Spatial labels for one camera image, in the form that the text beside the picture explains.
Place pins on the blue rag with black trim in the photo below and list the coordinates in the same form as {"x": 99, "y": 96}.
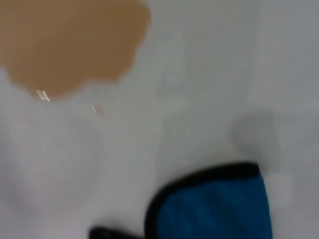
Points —
{"x": 211, "y": 206}

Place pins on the tiny brown droplet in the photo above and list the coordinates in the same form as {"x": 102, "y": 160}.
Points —
{"x": 99, "y": 109}

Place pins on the brown liquid stain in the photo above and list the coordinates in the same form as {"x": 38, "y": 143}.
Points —
{"x": 62, "y": 44}

